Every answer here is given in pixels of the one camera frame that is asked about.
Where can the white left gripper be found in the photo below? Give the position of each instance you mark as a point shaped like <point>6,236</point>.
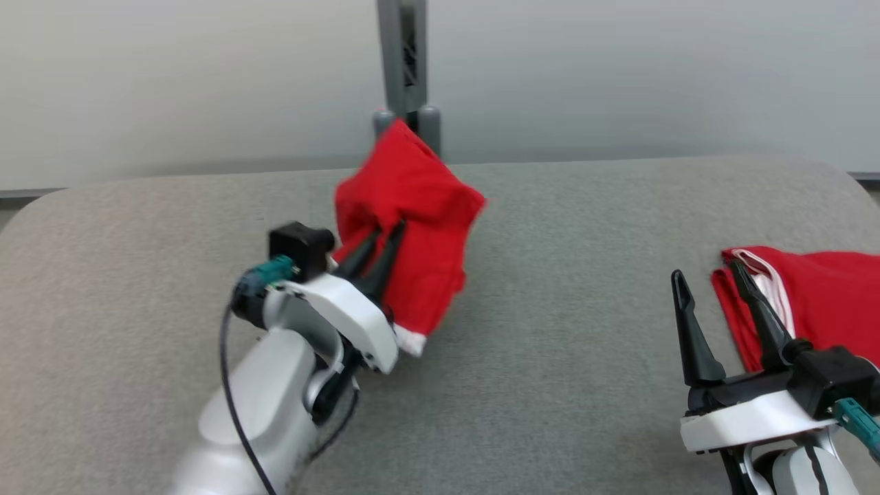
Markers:
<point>354,320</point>

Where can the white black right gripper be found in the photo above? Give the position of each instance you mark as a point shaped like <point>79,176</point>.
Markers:
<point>749,416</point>

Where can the red shorts white stripe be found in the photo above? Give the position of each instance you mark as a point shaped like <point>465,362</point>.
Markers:
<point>419,199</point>

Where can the red jersey shirt white sleeves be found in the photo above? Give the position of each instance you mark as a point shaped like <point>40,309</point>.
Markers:
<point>832,295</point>

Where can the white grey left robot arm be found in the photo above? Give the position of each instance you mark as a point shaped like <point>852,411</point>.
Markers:
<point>268,399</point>

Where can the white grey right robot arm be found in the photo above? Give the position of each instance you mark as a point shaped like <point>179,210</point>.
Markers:
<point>790,474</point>

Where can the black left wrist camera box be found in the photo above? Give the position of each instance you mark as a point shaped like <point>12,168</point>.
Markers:
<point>299,247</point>

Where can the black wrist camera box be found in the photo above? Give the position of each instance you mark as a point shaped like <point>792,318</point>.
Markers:
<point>299,247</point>
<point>835,378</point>

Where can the teal left camera connector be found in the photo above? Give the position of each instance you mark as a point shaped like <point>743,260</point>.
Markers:
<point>271,270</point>

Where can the teal camera connector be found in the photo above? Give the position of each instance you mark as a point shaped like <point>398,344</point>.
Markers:
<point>859,426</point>
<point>271,270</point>

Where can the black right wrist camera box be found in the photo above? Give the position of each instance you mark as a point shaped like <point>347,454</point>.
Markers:
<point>835,378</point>

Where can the teal right camera connector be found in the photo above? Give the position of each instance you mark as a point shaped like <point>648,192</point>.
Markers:
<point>859,426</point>

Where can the grey metal post two feet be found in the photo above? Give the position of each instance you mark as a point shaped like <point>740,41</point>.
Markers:
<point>405,62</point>

